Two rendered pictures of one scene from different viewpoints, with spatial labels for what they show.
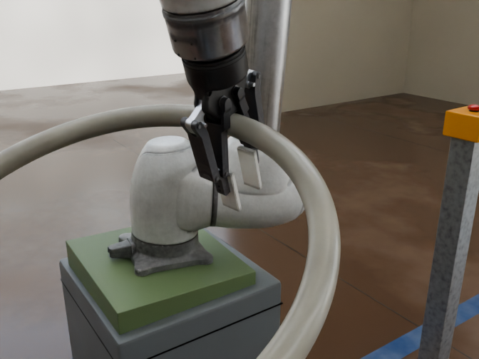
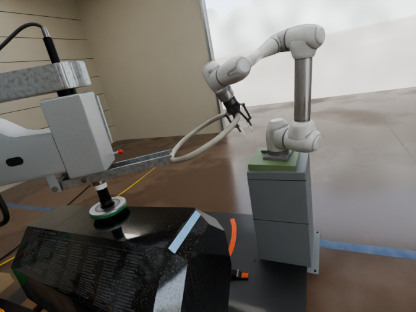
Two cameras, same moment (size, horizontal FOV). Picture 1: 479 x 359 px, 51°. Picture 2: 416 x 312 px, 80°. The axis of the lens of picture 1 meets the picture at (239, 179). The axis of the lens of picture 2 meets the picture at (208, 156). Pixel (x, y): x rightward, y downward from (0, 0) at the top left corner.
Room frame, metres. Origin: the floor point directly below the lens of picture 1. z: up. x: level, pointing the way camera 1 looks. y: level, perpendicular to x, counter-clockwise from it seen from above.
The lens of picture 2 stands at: (-0.19, -1.10, 1.52)
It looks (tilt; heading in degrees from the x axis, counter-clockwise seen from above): 19 degrees down; 62
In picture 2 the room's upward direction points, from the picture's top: 11 degrees counter-clockwise
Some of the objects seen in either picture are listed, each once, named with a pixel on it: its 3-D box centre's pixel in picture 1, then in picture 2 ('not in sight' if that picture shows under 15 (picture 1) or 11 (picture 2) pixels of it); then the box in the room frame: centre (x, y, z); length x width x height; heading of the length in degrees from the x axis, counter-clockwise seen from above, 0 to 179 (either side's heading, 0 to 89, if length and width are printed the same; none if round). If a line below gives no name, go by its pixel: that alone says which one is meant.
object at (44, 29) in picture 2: not in sight; (50, 46); (-0.14, 0.41, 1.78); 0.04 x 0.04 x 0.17
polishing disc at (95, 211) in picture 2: not in sight; (108, 205); (-0.14, 0.41, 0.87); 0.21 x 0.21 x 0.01
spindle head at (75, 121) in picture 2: not in sight; (68, 139); (-0.21, 0.45, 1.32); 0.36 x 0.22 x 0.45; 156
